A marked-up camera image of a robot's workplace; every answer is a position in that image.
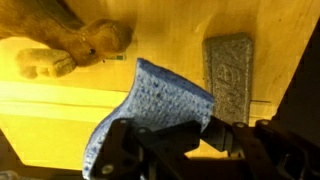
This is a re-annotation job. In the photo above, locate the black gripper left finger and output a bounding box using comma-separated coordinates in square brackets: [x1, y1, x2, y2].
[90, 119, 201, 180]

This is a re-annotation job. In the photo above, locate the brown plush animal toy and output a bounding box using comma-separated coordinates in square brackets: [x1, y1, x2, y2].
[0, 0, 133, 79]

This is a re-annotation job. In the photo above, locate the blue sponge cloth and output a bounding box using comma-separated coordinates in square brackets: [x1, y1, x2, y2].
[82, 58, 215, 180]

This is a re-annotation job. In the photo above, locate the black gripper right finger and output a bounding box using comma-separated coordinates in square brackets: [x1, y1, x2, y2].
[201, 117, 320, 180]

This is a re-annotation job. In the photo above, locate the large cardboard box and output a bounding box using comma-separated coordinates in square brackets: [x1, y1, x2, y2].
[0, 0, 320, 171]

